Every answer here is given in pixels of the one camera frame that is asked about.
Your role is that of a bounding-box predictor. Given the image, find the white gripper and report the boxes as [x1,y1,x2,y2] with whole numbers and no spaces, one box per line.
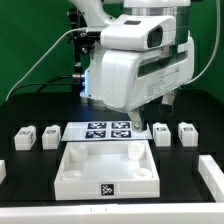
[102,37,194,131]

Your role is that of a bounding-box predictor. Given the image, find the white square table top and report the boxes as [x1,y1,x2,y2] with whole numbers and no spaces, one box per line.
[54,140,160,200]

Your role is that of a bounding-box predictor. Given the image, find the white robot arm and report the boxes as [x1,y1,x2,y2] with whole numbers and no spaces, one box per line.
[69,0,194,132]

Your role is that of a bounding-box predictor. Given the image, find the white marker sheet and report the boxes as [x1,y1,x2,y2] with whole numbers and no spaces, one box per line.
[62,121,152,142]

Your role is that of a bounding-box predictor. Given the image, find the white block left edge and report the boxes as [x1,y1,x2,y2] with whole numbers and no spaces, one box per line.
[0,160,6,184]

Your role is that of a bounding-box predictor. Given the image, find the white cable right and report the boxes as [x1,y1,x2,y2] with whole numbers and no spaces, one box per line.
[186,0,222,86]

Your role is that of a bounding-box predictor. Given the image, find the white cable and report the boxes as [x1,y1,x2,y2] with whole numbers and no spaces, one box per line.
[186,0,222,86]
[5,27,88,101]

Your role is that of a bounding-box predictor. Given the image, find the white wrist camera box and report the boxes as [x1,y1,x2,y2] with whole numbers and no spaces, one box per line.
[100,15,176,51]

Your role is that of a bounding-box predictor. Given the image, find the white front frame wall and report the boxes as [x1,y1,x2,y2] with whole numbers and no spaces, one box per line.
[0,154,224,224]

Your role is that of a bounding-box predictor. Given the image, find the black cable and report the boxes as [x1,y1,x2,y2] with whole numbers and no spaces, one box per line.
[6,75,84,101]

